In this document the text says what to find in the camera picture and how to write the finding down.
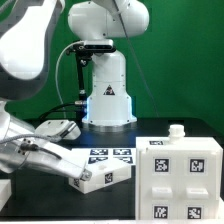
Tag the white sheet with markers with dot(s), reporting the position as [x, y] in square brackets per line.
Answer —
[93, 155]

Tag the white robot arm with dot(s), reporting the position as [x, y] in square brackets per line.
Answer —
[24, 52]

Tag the white cabinet body box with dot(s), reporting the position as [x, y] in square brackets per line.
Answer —
[178, 177]

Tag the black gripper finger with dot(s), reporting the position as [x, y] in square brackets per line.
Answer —
[86, 175]

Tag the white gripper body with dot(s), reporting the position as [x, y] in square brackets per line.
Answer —
[52, 158]

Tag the white cabinet top block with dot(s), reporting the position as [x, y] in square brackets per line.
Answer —
[104, 173]

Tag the black camera on stand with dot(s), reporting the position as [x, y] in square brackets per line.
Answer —
[84, 50]

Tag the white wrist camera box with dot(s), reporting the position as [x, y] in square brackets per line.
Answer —
[57, 130]

